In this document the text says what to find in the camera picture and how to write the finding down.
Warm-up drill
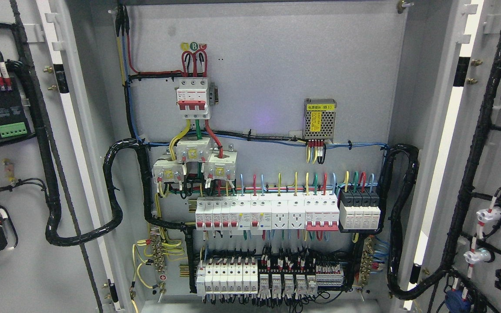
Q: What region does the white lower relay row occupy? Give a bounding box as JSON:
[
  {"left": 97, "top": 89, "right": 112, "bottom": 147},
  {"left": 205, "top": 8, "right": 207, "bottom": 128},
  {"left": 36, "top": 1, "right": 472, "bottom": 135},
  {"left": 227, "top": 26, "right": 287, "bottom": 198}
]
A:
[{"left": 195, "top": 247, "right": 345, "bottom": 306}]

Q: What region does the white socket breaker row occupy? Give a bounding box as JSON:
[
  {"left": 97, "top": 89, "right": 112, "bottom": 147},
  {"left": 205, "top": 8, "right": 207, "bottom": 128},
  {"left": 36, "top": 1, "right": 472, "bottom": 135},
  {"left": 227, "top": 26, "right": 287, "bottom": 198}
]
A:
[{"left": 195, "top": 193, "right": 340, "bottom": 235}]

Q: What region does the red white main breaker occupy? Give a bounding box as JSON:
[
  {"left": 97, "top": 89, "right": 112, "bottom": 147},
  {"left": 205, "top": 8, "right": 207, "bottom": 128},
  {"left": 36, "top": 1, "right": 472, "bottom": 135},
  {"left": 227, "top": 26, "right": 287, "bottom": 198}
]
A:
[{"left": 176, "top": 77, "right": 218, "bottom": 120}]

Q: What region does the black right cable loom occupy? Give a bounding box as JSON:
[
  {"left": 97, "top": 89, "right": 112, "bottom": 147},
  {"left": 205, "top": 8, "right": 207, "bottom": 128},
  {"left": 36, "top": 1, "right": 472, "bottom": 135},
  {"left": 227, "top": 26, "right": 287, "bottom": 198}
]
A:
[{"left": 381, "top": 144, "right": 421, "bottom": 300}]

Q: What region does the black left cable loom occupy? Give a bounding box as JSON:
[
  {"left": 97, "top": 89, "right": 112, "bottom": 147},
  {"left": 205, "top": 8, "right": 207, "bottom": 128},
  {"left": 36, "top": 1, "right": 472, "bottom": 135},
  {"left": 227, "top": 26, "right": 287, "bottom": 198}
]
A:
[{"left": 7, "top": 61, "right": 197, "bottom": 294}]

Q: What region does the black surge protector module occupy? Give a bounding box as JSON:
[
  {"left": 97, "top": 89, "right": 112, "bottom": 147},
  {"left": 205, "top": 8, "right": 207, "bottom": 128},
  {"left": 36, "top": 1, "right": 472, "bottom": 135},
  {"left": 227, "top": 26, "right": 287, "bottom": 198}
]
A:
[{"left": 338, "top": 190, "right": 382, "bottom": 234}]

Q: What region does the grey cabinet door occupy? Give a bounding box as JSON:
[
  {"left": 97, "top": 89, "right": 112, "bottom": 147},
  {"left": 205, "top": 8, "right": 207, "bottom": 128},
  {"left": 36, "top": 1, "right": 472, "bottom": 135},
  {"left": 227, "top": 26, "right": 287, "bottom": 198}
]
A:
[
  {"left": 384, "top": 0, "right": 501, "bottom": 313},
  {"left": 0, "top": 0, "right": 115, "bottom": 313}
]

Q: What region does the metal mesh power supply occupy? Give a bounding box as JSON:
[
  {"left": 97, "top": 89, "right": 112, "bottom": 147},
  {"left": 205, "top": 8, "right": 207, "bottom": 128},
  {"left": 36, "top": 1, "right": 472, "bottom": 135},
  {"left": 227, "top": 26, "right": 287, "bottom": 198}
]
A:
[{"left": 303, "top": 98, "right": 337, "bottom": 140}]

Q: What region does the black cable loom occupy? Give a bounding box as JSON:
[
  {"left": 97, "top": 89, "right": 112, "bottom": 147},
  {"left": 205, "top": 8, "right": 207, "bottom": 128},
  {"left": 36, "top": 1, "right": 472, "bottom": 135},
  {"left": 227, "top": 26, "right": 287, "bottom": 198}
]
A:
[
  {"left": 381, "top": 144, "right": 421, "bottom": 300},
  {"left": 7, "top": 61, "right": 197, "bottom": 294}
]

